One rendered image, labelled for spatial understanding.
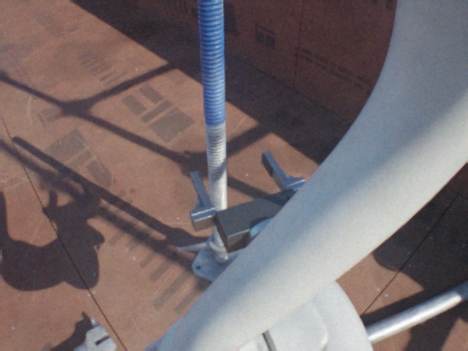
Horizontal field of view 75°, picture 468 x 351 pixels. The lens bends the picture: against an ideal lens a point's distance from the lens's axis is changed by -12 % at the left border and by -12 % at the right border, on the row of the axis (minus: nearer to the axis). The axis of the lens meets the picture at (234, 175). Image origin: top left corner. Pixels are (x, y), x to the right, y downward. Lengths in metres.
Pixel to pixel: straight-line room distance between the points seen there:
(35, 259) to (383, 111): 1.15
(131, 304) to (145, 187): 0.44
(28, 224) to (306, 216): 1.19
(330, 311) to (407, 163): 0.28
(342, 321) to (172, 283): 0.68
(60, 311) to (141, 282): 0.25
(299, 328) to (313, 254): 0.22
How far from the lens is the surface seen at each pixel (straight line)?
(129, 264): 1.09
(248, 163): 1.30
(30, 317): 1.13
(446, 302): 1.11
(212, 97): 0.59
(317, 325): 0.42
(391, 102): 0.17
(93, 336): 0.98
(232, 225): 0.51
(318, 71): 1.58
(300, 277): 0.21
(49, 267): 1.18
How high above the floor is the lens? 0.92
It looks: 47 degrees down
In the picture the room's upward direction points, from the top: straight up
